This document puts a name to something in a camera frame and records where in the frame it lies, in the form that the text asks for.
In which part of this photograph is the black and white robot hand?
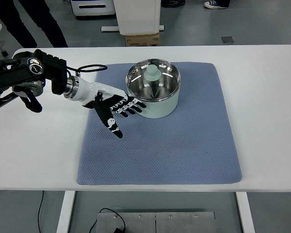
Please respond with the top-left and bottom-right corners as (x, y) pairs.
(64, 76), (146, 138)

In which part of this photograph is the green pot with handle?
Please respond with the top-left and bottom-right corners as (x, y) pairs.
(125, 58), (181, 119)

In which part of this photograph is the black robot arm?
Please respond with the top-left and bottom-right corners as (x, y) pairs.
(0, 49), (77, 113)

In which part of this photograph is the glass lid with green knob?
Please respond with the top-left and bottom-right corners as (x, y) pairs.
(126, 59), (180, 102)

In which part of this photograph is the cardboard box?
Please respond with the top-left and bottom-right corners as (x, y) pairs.
(124, 33), (160, 47)

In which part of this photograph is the white machine with slot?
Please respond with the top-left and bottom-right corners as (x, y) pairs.
(70, 0), (115, 17)

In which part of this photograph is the blue textured mat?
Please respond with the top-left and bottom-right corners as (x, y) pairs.
(77, 62), (242, 185)

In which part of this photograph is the dark shoe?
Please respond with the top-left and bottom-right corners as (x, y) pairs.
(161, 0), (185, 8)

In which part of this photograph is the person in dark trousers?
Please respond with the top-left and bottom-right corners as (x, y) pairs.
(0, 0), (69, 48)

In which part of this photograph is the left white table leg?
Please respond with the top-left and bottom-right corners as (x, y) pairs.
(56, 191), (76, 233)

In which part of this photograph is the white table leg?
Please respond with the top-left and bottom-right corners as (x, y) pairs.
(236, 192), (255, 233)
(56, 191), (76, 233)

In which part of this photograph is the grey floor plate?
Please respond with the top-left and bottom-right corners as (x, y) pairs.
(221, 36), (235, 45)

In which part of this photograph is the blue shoe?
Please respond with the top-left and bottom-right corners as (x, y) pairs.
(204, 0), (231, 9)

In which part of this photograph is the right white table leg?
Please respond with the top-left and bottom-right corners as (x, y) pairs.
(236, 192), (255, 233)

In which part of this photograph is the black power cable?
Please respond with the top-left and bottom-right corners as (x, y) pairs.
(37, 190), (127, 233)

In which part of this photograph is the metal base plate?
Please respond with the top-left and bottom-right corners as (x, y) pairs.
(95, 212), (218, 233)

